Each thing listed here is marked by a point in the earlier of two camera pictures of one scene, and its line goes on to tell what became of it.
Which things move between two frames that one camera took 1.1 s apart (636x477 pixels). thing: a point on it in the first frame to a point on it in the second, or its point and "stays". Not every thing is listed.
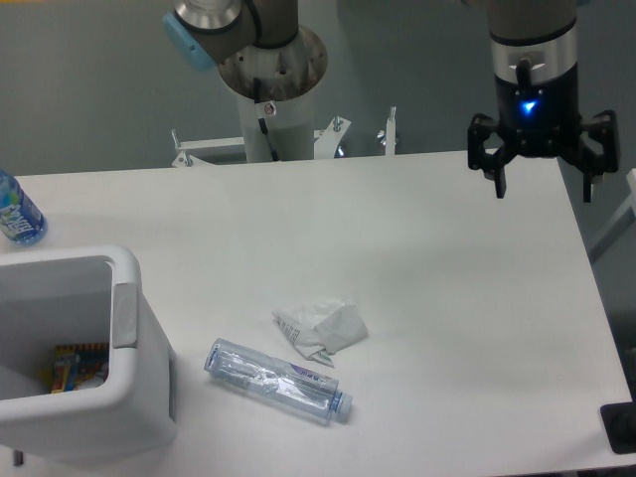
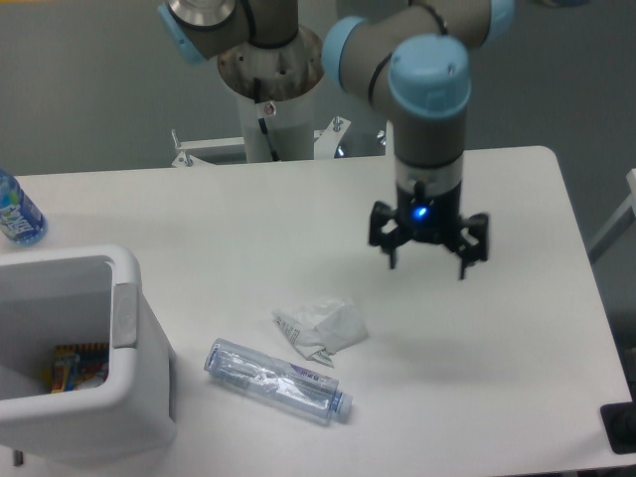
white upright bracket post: x=391 y=132 stays
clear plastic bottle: x=290 y=388 stays
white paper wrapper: x=320 y=329 stays
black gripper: x=539 y=120 to x=430 y=219
